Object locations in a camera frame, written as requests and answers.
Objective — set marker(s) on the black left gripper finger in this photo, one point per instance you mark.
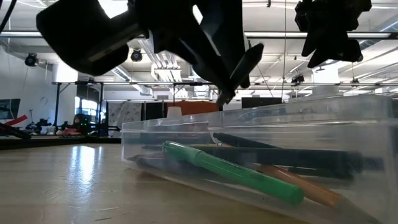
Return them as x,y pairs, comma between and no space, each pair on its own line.
227,31
192,57

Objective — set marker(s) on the green marker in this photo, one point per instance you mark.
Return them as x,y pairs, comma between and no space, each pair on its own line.
233,172

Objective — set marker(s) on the orange pencil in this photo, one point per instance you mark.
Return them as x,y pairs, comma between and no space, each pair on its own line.
311,186

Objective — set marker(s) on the grey patterned panel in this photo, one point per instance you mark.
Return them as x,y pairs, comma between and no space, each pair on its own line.
124,115

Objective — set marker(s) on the black ceiling spotlight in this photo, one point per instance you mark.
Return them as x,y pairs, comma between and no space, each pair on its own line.
298,78
136,55
31,59

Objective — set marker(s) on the black background robot arms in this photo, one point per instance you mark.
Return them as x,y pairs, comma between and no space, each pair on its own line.
40,124

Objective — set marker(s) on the clear plastic supply box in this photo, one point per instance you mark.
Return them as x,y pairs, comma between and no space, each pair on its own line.
357,124

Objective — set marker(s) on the black background screen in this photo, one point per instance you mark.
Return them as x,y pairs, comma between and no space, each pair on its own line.
261,102

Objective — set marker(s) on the white plastic cup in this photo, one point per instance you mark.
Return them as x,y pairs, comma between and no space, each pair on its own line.
174,113

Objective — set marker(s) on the orange partition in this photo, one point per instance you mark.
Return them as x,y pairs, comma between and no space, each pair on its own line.
196,108

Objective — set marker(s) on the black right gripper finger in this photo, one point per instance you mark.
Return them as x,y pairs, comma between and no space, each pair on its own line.
312,43
342,51

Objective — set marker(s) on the red bar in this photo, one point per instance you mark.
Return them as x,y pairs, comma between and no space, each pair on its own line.
15,120

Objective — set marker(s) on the black background robot arm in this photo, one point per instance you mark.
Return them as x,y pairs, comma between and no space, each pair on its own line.
15,132

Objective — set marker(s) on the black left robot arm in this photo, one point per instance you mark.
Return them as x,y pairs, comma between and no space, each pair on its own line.
81,37

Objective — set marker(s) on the black background rig frame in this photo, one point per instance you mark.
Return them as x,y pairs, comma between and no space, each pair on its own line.
57,105

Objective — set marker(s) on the thick black marker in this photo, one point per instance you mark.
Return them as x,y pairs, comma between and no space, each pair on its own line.
280,157

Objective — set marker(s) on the black aluminium table frame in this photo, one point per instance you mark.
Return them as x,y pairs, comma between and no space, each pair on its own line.
46,142

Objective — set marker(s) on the dark wall monitor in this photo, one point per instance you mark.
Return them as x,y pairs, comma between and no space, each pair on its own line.
9,109

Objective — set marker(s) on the person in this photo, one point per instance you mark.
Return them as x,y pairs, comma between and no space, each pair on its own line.
80,120

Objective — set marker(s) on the thin black pen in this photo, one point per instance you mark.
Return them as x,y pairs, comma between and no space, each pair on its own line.
149,161

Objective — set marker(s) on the dark brown pencil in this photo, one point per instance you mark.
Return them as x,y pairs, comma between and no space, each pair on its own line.
245,141

